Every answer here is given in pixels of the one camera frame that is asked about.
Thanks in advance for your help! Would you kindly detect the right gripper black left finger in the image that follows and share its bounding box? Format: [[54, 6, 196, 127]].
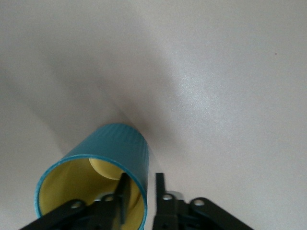
[[19, 172, 130, 230]]

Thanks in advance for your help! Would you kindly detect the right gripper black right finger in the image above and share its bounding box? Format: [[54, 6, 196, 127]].
[[153, 172, 255, 230]]

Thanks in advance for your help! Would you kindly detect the teal cup yellow inside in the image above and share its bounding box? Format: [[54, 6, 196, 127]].
[[35, 122, 150, 230]]

